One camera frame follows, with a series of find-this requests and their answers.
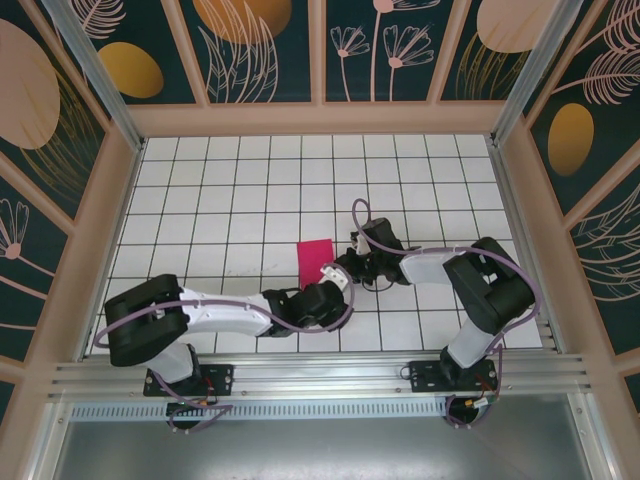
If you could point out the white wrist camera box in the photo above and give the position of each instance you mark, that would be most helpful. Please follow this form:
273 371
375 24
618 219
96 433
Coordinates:
334 276
356 244

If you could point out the aluminium corner post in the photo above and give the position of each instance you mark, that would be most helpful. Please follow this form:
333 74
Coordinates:
99 80
531 75

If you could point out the yellow connector at left base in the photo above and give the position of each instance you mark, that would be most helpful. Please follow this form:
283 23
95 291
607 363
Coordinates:
203 402

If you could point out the brushed metal panel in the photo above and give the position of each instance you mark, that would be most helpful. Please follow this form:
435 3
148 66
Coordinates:
320 450

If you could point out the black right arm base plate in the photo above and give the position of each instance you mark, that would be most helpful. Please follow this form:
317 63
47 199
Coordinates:
425 380

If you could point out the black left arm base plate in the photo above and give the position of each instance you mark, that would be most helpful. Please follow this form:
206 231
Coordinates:
222 372

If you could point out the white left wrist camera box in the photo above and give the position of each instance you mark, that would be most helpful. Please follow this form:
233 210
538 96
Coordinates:
334 276

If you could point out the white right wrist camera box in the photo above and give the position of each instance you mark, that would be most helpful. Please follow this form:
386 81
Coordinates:
356 244

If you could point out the aluminium side rail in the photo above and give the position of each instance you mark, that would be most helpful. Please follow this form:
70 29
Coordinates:
516 220

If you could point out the aluminium mounting rail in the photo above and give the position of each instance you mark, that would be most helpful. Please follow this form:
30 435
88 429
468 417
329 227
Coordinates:
320 372

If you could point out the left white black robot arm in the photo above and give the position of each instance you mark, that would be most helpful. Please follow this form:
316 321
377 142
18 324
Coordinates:
145 325

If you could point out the magenta square cloth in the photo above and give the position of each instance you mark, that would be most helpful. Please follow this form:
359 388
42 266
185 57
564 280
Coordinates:
315 260

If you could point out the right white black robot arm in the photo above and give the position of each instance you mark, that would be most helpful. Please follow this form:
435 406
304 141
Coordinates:
490 300

